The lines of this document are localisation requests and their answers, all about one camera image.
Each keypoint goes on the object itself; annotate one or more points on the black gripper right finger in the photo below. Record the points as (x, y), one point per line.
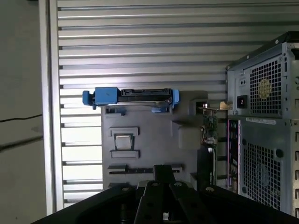
(187, 203)

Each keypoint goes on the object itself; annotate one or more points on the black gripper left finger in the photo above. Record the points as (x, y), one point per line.
(149, 203)

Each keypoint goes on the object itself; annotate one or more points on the RAM stick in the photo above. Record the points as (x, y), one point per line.
(140, 170)

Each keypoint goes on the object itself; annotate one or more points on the silver CPU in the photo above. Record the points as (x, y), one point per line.
(123, 142)

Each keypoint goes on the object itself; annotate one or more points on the grey parts rack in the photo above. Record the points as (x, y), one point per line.
(151, 130)

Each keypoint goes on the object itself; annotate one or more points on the black PC case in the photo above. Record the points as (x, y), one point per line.
(257, 130)

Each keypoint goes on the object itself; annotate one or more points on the hard disk in blue carrier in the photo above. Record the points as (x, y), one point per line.
(105, 96)

